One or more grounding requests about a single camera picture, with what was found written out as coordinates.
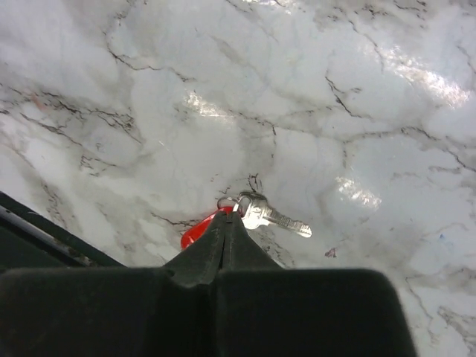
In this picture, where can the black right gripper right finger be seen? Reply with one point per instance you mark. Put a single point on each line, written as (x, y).
(237, 251)

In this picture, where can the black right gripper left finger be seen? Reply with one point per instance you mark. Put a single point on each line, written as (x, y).
(199, 263)

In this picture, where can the lone key with red tag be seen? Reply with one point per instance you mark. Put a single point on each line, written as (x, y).
(254, 210)

